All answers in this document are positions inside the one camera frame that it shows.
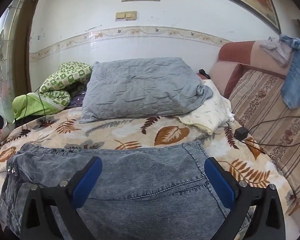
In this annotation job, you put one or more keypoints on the small black item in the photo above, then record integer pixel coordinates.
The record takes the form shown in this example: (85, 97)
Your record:
(203, 72)

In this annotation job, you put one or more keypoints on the grey-blue denim pants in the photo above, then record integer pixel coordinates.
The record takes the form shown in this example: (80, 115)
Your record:
(145, 180)

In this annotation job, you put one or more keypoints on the leaf-printed beige blanket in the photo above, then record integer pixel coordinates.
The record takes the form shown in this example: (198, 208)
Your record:
(130, 132)

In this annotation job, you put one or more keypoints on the purple cloth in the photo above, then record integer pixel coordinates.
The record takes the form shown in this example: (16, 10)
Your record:
(77, 98)

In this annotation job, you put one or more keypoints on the green patterned quilt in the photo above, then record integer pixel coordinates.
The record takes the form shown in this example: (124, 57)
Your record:
(65, 77)

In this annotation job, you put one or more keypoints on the stained glass wooden door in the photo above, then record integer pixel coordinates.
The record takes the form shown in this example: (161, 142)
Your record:
(5, 67)

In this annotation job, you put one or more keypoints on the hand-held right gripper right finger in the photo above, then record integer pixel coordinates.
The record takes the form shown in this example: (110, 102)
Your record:
(220, 183)

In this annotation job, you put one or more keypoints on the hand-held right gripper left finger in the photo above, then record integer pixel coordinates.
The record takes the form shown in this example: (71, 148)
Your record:
(87, 182)

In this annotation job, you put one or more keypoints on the striped floral headboard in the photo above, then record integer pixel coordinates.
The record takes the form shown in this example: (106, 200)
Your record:
(265, 100)

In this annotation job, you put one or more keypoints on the pale grey cloth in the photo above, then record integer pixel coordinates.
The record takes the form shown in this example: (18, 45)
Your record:
(277, 50)

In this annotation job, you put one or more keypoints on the beige double wall switch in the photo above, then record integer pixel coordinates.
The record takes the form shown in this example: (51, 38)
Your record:
(126, 16)

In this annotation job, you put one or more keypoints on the grey quilted pillow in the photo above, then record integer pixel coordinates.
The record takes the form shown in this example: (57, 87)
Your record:
(140, 90)

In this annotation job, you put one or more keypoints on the cream floral pillow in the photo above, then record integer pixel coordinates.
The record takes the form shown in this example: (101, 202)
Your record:
(210, 112)

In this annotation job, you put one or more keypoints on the blue denim cloth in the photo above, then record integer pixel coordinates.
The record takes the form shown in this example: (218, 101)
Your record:
(296, 80)

